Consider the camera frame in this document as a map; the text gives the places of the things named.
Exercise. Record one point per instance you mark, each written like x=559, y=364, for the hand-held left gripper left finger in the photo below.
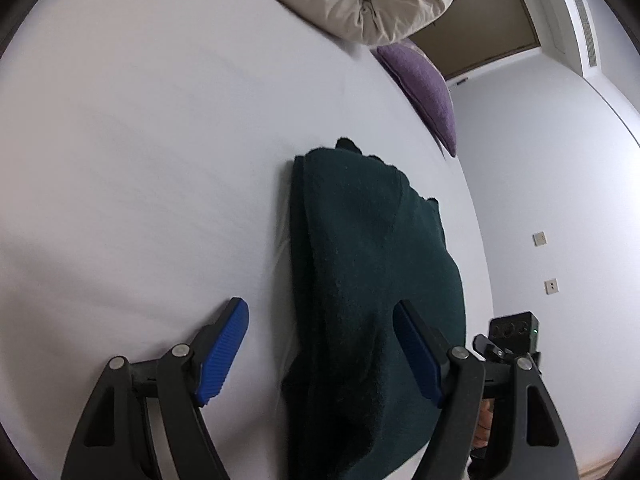
x=225, y=350

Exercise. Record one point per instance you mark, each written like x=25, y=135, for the dark green garment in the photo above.
x=360, y=260

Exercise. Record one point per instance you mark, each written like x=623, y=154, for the beige duvet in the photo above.
x=400, y=0

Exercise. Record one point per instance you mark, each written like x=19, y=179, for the white bed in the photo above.
x=150, y=160

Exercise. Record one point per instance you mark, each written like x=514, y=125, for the brown wooden door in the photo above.
x=480, y=25

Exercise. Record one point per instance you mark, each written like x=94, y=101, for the purple pillow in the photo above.
x=430, y=95

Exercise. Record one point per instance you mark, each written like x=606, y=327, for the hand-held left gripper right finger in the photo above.
x=415, y=350

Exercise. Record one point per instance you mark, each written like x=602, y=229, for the person's right hand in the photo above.
x=484, y=425

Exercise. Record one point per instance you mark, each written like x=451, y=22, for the white wall socket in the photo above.
x=539, y=238
x=551, y=286

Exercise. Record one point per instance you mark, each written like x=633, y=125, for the white wall vent grille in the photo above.
x=584, y=25

